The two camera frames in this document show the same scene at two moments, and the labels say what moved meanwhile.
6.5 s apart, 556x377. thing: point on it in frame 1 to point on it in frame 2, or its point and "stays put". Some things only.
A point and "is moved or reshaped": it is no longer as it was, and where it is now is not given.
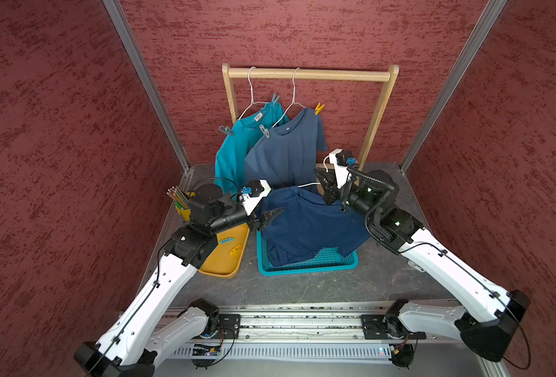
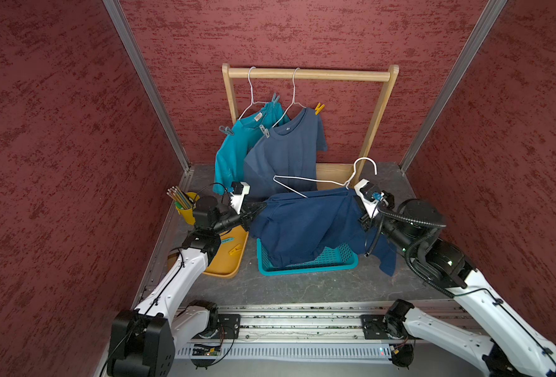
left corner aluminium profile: x=118 y=18 stays put
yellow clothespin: x=319 y=108 stays put
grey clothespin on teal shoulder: x=226 y=129 stays put
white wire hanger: x=326 y=170 is moved or reshaped
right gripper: x=329 y=188 to x=365 y=221
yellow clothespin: x=235 y=249 stays put
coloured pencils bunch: x=177 y=195 stays put
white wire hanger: x=252 y=96 stays put
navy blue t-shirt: x=306 y=224 is moved or reshaped
